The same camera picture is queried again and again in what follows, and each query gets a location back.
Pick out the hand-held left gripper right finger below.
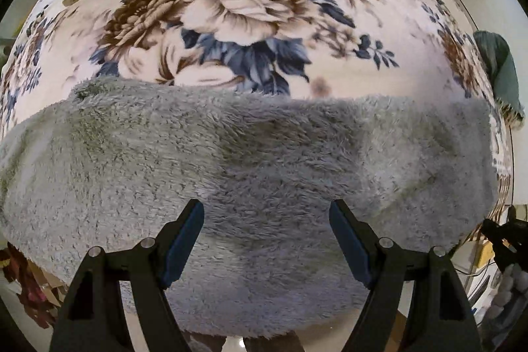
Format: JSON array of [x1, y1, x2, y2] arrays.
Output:
[[329, 199, 483, 352]]

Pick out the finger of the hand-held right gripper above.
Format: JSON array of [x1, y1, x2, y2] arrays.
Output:
[[481, 207, 528, 271]]

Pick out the red patterned cloth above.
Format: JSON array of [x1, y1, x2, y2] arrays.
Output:
[[0, 242, 67, 330]]

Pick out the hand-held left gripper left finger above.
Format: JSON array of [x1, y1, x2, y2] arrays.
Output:
[[49, 199, 205, 352]]

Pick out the floral printed blanket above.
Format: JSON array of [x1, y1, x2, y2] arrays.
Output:
[[0, 0, 517, 254]]

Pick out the grey fluffy towel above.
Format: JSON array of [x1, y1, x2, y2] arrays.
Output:
[[0, 77, 501, 337]]

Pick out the grey-green fringed cloth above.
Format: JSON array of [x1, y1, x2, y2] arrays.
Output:
[[473, 29, 521, 127]]

